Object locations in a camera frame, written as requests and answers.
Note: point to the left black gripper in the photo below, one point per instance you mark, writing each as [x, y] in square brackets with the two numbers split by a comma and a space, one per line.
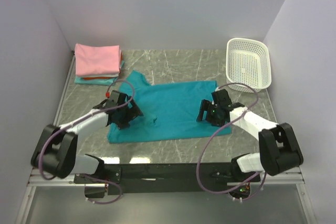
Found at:
[133, 112]

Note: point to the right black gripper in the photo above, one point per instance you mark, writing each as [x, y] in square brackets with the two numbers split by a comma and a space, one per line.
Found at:
[207, 106]

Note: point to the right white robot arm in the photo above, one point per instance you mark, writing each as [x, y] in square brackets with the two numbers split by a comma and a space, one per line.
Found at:
[279, 150]

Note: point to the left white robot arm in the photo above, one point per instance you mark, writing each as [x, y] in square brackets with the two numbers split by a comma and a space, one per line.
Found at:
[56, 150]

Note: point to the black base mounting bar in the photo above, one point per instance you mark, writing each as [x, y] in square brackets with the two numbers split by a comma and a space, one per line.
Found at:
[172, 178]

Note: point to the white perforated plastic basket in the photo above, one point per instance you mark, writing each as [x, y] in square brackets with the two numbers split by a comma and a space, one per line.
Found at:
[247, 65]

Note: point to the pink folded t-shirt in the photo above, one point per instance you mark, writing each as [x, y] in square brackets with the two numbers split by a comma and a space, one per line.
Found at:
[84, 52]

